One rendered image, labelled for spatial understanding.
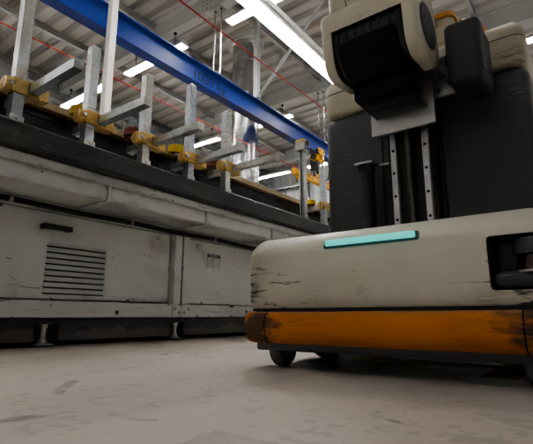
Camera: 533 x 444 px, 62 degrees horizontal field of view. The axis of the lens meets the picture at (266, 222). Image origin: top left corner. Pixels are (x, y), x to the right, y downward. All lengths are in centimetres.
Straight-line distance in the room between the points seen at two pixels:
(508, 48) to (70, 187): 137
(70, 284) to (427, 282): 142
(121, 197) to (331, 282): 109
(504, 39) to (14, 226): 163
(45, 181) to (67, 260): 39
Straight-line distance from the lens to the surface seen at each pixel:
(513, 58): 126
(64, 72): 149
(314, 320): 89
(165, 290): 217
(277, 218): 244
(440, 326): 79
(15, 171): 160
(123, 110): 164
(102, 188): 174
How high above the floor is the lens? 11
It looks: 12 degrees up
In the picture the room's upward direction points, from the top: straight up
